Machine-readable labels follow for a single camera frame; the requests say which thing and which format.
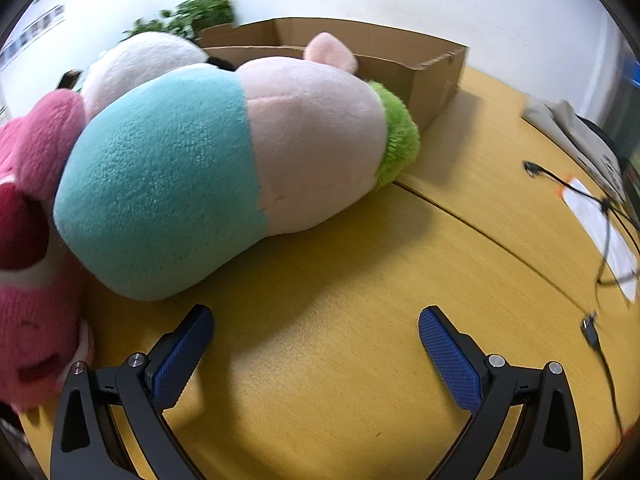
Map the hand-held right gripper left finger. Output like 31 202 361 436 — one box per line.
50 304 216 480

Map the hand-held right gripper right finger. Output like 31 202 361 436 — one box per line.
418 305 585 480

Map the pink plush bear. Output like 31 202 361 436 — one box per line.
0 89 96 416

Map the pink and teal plush pig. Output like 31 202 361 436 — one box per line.
52 32 422 302

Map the cardboard box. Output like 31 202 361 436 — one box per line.
195 17 471 133

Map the white plush toy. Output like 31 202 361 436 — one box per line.
80 31 236 121

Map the white paper sheet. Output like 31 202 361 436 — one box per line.
559 175 640 303

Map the glass door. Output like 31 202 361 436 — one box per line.
597 15 640 171

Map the small potted green plant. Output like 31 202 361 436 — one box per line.
122 17 170 43

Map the large potted green plant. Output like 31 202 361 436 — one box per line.
160 0 238 36

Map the black cable with plug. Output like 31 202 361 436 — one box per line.
524 160 640 286
581 312 626 436

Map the strip of wall photos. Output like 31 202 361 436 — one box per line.
0 4 67 68

